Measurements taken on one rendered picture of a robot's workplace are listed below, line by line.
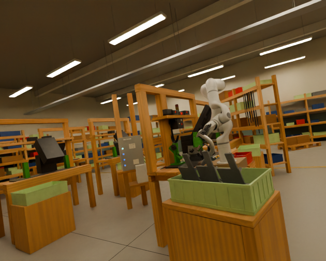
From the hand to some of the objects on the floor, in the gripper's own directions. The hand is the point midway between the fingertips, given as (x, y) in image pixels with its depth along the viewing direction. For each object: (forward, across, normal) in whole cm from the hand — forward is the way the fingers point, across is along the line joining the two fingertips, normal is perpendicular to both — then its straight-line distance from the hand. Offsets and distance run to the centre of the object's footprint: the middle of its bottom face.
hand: (202, 134), depth 137 cm
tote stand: (+33, +87, -86) cm, 126 cm away
